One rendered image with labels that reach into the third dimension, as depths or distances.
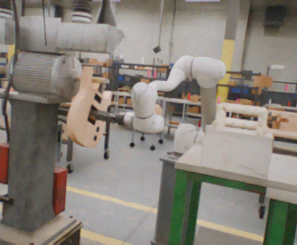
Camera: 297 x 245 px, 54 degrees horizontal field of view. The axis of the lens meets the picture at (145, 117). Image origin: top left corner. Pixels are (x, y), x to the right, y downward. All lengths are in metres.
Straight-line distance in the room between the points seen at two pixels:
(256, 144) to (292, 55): 11.41
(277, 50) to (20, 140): 11.46
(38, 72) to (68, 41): 0.28
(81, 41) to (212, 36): 11.36
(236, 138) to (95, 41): 0.82
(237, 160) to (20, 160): 1.26
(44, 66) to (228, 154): 1.09
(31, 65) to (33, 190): 0.74
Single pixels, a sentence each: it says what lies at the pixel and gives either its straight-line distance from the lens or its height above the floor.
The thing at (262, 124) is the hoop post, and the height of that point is 1.15.
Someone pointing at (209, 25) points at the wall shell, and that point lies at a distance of 12.86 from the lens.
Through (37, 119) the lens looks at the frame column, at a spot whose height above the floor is 0.99.
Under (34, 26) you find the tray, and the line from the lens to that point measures 1.85.
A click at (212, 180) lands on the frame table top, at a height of 0.87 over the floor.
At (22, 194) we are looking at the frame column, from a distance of 1.96.
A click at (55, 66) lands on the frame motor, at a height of 1.30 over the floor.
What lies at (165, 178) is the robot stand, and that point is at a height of 0.55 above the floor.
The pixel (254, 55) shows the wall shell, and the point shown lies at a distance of 12.53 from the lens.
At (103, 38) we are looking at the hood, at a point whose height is 1.46.
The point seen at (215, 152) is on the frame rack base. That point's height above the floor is 1.01.
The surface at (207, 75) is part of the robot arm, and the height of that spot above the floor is 1.34.
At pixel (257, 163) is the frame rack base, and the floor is 0.99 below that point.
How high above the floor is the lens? 1.28
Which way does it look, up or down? 7 degrees down
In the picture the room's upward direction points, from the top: 6 degrees clockwise
